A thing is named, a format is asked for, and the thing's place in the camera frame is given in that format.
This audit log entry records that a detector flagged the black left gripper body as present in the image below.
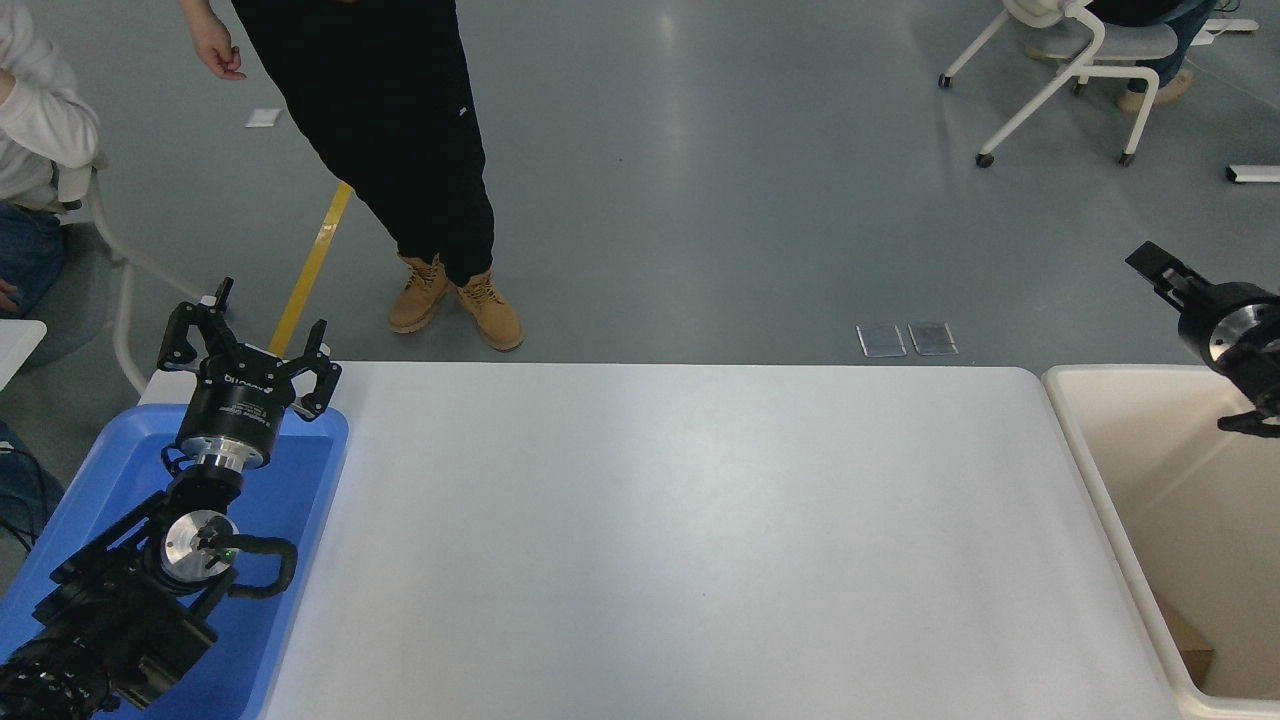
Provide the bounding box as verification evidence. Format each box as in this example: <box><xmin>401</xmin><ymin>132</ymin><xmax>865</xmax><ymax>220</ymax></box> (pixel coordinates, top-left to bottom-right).
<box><xmin>177</xmin><ymin>350</ymin><xmax>302</xmax><ymax>453</ymax></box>

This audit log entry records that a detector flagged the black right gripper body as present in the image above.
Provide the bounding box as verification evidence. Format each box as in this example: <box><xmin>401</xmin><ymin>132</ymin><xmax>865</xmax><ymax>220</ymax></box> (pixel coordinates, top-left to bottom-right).
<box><xmin>1177</xmin><ymin>282</ymin><xmax>1280</xmax><ymax>363</ymax></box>

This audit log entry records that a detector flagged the person's right hand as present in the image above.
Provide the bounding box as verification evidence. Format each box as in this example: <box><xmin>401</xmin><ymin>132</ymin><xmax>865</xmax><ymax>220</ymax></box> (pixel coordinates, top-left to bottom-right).
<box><xmin>194</xmin><ymin>19</ymin><xmax>247</xmax><ymax>82</ymax></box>

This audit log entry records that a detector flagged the blue plastic tray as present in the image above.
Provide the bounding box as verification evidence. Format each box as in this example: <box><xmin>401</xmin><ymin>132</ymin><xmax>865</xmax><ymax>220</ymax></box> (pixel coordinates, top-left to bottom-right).
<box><xmin>0</xmin><ymin>403</ymin><xmax>349</xmax><ymax>720</ymax></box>

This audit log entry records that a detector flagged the grey office chair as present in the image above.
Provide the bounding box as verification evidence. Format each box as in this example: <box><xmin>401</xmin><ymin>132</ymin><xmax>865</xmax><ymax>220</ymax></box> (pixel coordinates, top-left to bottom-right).
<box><xmin>0</xmin><ymin>150</ymin><xmax>201</xmax><ymax>396</ymax></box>

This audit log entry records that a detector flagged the large pale bin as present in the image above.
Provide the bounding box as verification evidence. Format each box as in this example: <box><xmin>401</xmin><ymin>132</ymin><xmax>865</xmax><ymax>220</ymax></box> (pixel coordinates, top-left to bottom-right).
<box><xmin>1040</xmin><ymin>363</ymin><xmax>1280</xmax><ymax>720</ymax></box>

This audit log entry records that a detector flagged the small white table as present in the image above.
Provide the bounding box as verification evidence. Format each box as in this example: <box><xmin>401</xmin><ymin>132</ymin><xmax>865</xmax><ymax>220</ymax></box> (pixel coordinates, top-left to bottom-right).
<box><xmin>0</xmin><ymin>320</ymin><xmax>47</xmax><ymax>391</ymax></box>

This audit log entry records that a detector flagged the person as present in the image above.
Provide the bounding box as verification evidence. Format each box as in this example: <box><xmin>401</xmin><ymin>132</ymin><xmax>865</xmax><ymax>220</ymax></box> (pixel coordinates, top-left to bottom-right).
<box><xmin>180</xmin><ymin>0</ymin><xmax>525</xmax><ymax>353</ymax></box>
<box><xmin>1085</xmin><ymin>0</ymin><xmax>1223</xmax><ymax>114</ymax></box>
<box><xmin>0</xmin><ymin>0</ymin><xmax>101</xmax><ymax>321</ymax></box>

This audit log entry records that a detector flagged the brown cardboard piece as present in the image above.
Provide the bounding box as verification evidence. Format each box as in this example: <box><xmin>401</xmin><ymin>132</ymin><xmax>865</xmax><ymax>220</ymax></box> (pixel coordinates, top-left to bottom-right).
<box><xmin>1158</xmin><ymin>598</ymin><xmax>1217</xmax><ymax>679</ymax></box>

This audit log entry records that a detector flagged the white frame office chair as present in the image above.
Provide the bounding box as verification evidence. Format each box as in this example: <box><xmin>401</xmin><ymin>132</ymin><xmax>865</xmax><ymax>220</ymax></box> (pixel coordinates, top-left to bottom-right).
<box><xmin>938</xmin><ymin>0</ymin><xmax>1183</xmax><ymax>169</ymax></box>

